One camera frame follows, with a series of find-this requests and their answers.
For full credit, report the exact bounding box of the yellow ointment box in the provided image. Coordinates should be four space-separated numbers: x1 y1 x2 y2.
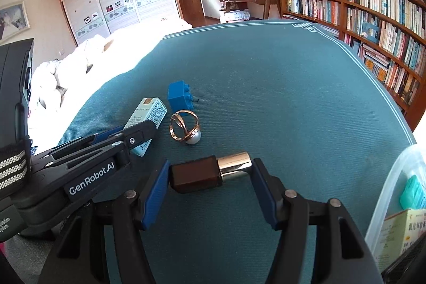
373 209 425 272

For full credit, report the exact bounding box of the brown lipstick tube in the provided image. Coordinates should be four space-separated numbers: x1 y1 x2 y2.
170 152 252 194

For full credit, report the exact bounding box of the long black case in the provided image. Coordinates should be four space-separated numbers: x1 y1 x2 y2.
381 233 426 284

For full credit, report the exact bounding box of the teal Glide floss box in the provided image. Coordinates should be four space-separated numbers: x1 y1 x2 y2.
399 175 425 210

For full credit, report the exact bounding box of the white bedding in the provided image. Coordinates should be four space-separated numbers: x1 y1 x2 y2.
28 18 193 154

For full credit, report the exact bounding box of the clear plastic bowl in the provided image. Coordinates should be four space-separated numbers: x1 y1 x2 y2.
365 144 425 259

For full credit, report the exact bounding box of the gold pearl brooch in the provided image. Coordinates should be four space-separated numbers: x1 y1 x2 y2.
169 110 202 145

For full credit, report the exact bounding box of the pale green barcode box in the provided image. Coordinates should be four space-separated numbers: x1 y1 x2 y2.
123 96 168 157

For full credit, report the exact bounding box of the teal table cloth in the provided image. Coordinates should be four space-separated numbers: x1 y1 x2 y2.
62 21 415 283

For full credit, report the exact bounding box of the blue toy brick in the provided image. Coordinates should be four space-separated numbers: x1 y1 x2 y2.
167 81 194 112

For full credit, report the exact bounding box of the framed wedding photo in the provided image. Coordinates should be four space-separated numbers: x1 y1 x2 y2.
0 1 30 44

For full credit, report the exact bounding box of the wooden bookshelf with books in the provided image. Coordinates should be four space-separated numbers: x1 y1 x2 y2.
280 0 425 129

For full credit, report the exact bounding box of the wooden desk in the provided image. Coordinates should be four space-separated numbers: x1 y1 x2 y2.
219 0 283 19

